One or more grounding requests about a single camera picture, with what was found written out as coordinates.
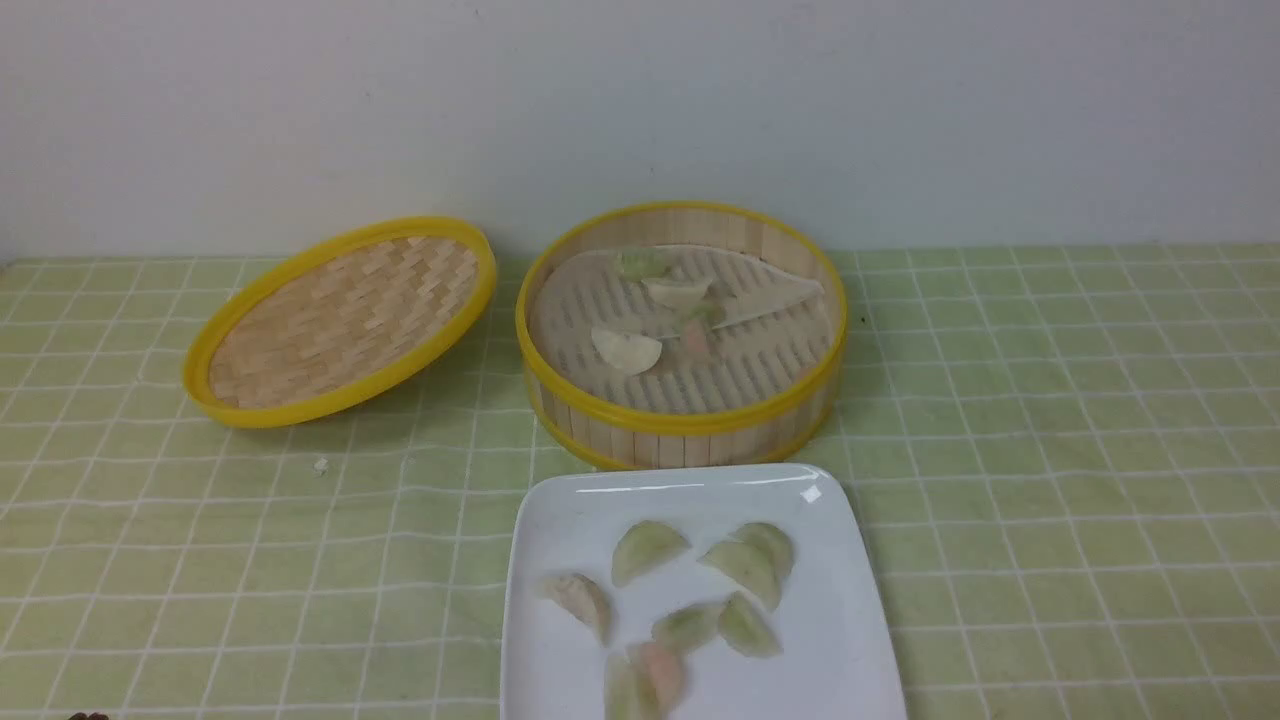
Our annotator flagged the white dumpling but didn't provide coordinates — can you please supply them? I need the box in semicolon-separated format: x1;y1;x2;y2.
641;277;714;311
590;325;664;375

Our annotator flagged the pink dumpling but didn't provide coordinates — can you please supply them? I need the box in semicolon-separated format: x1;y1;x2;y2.
681;318;712;361

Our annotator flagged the green dumpling plate top left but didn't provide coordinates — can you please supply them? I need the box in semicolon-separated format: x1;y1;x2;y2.
611;520;690;588

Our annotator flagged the green dumpling plate top right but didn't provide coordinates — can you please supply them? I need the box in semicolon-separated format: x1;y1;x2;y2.
732;521;795;583

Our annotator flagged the beige dumpling plate left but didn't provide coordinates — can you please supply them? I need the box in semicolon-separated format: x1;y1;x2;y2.
539;573;614;647

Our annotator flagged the green dumpling plate centre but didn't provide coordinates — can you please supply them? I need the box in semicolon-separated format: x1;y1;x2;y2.
652;601;724;656

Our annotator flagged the pink dumpling plate bottom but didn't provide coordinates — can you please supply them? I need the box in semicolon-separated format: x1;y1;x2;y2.
628;641;689;716

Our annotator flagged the green dumpling plate bottom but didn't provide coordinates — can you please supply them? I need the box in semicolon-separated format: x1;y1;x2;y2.
603;653;663;720

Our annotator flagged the white square plate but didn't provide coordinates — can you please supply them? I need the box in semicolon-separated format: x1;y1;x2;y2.
500;462;906;719

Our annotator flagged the white steamer liner paper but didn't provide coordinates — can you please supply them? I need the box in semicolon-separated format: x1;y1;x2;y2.
527;245;832;415

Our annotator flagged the yellow rimmed bamboo steamer basket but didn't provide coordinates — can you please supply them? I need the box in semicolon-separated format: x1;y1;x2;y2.
516;202;850;469

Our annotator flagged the green dumpling in steamer centre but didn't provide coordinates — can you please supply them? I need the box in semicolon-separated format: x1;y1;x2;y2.
681;300;724;328

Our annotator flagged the green dumpling in steamer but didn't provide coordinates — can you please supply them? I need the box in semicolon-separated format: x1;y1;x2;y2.
681;300;724;328
614;246;671;282

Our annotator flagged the green dumpling in steamer back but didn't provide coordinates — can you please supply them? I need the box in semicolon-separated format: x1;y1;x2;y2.
614;246;671;282

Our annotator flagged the yellow rimmed bamboo steamer lid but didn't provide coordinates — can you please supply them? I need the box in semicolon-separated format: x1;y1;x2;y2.
183;217;498;428

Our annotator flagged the green checkered tablecloth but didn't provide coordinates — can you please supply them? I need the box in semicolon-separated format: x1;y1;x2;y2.
1;246;1279;719

